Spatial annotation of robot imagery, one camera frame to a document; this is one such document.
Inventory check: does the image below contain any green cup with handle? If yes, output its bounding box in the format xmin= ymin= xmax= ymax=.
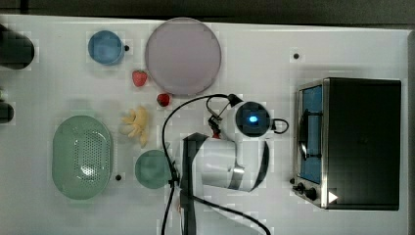
xmin=134 ymin=148 xmax=171 ymax=189

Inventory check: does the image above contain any silver black toaster oven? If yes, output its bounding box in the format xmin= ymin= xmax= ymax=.
xmin=290 ymin=77 xmax=401 ymax=211

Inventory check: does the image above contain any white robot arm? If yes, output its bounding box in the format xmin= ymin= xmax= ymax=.
xmin=179 ymin=101 xmax=272 ymax=235

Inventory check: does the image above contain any blue bowl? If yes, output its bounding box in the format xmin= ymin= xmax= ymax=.
xmin=87 ymin=30 xmax=125 ymax=66

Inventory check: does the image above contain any pink strawberry toy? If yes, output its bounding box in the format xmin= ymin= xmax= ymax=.
xmin=132 ymin=70 xmax=148 ymax=87

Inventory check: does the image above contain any green oval strainer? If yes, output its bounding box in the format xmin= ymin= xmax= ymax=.
xmin=52 ymin=116 xmax=113 ymax=200

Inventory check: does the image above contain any peeled banana toy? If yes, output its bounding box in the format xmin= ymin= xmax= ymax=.
xmin=119 ymin=106 xmax=149 ymax=148

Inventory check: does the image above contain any red strawberry toy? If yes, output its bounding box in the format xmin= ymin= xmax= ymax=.
xmin=157 ymin=93 xmax=170 ymax=107

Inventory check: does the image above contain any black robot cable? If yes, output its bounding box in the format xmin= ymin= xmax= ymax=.
xmin=161 ymin=93 xmax=291 ymax=235

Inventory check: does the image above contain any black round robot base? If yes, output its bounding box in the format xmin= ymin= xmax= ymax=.
xmin=0 ymin=24 xmax=35 ymax=70

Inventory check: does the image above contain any red ketchup bottle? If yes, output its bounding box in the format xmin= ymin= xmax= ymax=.
xmin=212 ymin=130 xmax=220 ymax=139

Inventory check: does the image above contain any large pink plate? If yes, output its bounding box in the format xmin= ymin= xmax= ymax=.
xmin=145 ymin=18 xmax=221 ymax=95

